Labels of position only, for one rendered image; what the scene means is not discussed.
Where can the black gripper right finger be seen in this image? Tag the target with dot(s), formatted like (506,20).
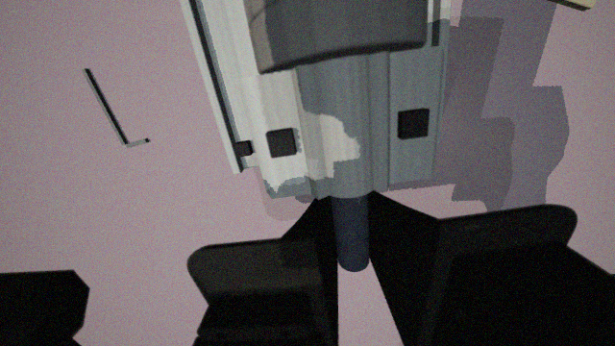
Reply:
(412,252)

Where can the grey metal ring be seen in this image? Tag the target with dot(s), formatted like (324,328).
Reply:
(253,8)

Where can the black l-shaped hex key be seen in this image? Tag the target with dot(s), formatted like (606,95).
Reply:
(107,111)

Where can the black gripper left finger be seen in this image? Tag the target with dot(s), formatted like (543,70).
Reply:
(303,259)

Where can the dark blue cylinder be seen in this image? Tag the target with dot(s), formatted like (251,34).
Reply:
(350,220)

